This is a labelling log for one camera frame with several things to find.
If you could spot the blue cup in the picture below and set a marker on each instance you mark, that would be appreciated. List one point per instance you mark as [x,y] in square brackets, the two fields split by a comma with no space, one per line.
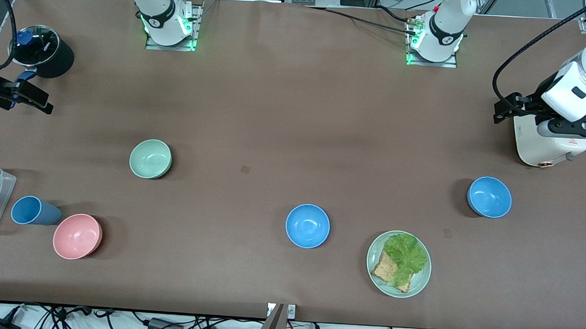
[34,211]

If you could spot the grey metal bar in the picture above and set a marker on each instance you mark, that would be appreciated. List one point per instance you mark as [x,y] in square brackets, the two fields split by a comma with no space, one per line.
[271,326]

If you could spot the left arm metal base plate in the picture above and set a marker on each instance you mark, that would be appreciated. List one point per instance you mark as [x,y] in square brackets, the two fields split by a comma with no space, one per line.
[433,64]

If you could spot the green lettuce leaf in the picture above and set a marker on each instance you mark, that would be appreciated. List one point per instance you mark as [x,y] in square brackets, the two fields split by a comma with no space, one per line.
[407,253]

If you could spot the green bowl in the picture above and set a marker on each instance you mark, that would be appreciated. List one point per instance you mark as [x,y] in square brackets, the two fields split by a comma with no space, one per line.
[150,159]

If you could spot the cream toaster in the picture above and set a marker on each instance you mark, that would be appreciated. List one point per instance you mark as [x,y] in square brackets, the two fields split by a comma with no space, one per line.
[541,148]

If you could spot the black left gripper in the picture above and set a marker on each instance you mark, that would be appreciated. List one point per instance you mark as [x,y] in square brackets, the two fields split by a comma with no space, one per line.
[529,106]

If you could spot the brown bread slice on plate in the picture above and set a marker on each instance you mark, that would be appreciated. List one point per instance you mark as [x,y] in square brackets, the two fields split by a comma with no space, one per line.
[383,270]

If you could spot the green plate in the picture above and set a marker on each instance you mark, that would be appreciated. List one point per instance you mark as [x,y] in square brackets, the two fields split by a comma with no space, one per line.
[419,283]

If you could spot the pink bowl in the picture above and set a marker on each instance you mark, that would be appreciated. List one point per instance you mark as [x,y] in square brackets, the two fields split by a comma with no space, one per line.
[76,236]

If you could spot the white bracket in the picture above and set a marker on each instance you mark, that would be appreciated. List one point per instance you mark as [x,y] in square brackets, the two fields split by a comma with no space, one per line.
[291,311]

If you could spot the black red power strip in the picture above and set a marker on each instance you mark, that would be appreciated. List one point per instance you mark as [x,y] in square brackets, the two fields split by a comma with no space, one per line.
[164,328]

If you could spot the glass lid with blue knob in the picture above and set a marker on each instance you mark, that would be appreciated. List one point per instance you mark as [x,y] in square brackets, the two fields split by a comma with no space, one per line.
[36,47]

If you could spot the blue bowl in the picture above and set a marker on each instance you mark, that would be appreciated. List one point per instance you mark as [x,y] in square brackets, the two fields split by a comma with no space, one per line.
[489,197]
[307,226]

